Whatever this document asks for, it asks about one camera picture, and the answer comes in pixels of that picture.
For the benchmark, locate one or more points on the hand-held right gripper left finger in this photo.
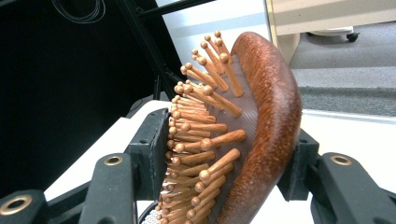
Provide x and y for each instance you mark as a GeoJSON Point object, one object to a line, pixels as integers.
{"type": "Point", "coordinates": [151, 149]}

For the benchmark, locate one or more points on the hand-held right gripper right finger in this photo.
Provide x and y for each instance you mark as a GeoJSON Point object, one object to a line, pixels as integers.
{"type": "Point", "coordinates": [300, 174]}

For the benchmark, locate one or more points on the wooden paddle hairbrush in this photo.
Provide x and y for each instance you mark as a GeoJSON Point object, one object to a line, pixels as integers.
{"type": "Point", "coordinates": [271, 124]}

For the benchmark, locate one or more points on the black curtain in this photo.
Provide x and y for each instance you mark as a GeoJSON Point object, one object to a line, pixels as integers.
{"type": "Point", "coordinates": [62, 93]}

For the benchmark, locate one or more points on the black metal stand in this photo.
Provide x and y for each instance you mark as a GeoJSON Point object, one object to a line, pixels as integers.
{"type": "Point", "coordinates": [146, 40]}

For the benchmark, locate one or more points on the white chair base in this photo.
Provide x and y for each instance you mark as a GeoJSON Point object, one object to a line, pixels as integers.
{"type": "Point", "coordinates": [330, 31]}

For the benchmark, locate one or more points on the black caster wheel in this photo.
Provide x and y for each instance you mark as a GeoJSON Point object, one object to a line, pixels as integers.
{"type": "Point", "coordinates": [352, 37]}

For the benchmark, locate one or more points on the black horizontal frame bar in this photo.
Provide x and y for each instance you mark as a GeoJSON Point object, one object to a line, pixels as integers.
{"type": "Point", "coordinates": [174, 8]}

